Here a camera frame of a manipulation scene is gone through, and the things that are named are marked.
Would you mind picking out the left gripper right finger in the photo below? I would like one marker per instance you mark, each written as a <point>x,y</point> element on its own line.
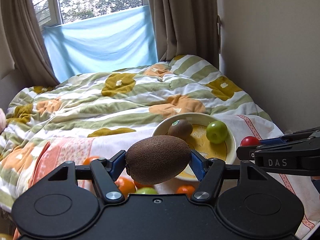
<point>209,173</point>

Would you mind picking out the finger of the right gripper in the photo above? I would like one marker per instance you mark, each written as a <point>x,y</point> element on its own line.
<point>272,141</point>
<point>246,152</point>

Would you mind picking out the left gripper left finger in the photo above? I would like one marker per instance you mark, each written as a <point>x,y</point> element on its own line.
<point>104,174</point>

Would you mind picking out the red cherry tomato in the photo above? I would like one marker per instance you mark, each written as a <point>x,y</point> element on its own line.
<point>139,185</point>
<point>250,141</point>

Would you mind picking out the green apple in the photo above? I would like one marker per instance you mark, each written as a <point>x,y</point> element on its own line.
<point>216,132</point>
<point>146,190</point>

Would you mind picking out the brown kiwi plain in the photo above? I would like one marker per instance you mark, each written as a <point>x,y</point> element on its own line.
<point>157,159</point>

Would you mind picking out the brown kiwi with sticker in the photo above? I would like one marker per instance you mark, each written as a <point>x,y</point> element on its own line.
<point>181,129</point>

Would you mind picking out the large orange mandarin left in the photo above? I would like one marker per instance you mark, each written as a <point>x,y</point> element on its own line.
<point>89,159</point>

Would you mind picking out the large orange mandarin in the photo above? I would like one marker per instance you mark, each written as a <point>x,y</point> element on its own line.
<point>89,159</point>
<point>125,185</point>

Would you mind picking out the large orange mandarin centre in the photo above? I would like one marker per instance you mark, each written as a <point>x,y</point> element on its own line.
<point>125,185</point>

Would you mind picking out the small mandarin near bowl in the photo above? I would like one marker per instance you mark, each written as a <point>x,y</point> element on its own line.
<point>188,190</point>

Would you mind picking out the green striped floral duvet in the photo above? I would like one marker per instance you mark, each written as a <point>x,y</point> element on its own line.
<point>100,113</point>

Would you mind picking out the pink pillow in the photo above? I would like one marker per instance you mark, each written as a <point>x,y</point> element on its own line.
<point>3,121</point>

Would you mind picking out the light blue window cloth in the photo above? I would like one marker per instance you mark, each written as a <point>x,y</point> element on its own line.
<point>123,39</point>

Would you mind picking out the brown curtain left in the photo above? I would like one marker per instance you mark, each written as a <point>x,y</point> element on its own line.
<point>26,43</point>

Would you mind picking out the brown curtain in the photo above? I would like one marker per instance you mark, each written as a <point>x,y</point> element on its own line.
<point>26,43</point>
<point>185,27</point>

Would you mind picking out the brown curtain right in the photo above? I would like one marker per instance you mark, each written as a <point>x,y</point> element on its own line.
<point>185,27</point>

